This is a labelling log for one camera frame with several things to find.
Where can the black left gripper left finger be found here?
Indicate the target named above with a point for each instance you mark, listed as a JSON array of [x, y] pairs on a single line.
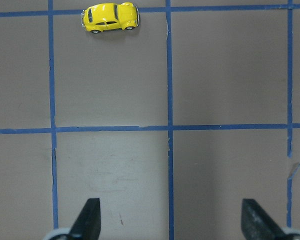
[[87, 225]]

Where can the yellow toy beetle car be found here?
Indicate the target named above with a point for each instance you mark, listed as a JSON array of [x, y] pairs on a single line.
[[110, 16]]

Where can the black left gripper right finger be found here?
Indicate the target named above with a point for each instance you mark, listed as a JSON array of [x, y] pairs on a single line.
[[256, 224]]

